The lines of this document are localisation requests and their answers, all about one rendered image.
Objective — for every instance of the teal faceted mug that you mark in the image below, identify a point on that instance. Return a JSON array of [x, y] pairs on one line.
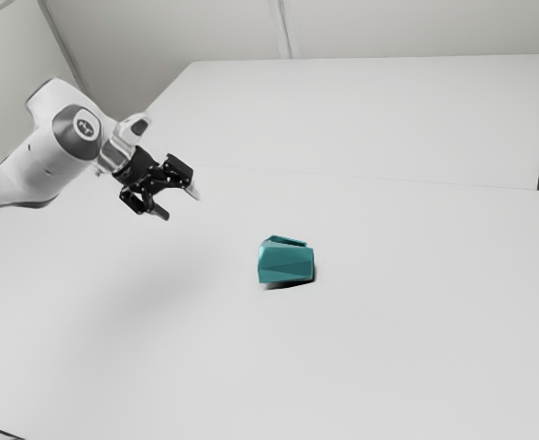
[[286, 263]]

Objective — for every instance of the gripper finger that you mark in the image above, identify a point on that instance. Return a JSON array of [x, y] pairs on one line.
[[142, 201], [178, 173]]

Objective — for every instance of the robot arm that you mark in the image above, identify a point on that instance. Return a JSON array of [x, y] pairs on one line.
[[40, 156]]

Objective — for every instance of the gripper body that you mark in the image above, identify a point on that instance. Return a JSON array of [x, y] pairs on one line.
[[137, 168]]

